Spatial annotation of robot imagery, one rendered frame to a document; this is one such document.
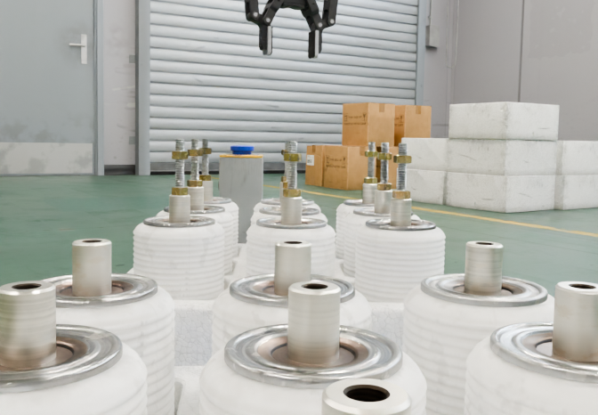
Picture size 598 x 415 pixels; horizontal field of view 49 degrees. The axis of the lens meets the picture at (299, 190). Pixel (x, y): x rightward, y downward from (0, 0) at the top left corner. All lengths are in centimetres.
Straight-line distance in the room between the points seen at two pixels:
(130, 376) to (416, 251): 45
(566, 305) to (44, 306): 22
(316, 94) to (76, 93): 232
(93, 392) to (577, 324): 20
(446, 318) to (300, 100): 625
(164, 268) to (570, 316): 46
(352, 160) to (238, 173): 346
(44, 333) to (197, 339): 39
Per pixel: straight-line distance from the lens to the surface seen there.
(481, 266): 42
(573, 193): 377
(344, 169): 453
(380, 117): 466
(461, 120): 358
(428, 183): 376
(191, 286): 69
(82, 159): 587
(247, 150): 110
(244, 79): 634
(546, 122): 360
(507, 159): 340
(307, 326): 28
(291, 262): 39
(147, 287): 41
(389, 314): 66
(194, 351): 67
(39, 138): 580
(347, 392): 17
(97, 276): 40
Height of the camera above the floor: 34
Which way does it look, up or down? 4 degrees down
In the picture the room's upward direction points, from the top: 1 degrees clockwise
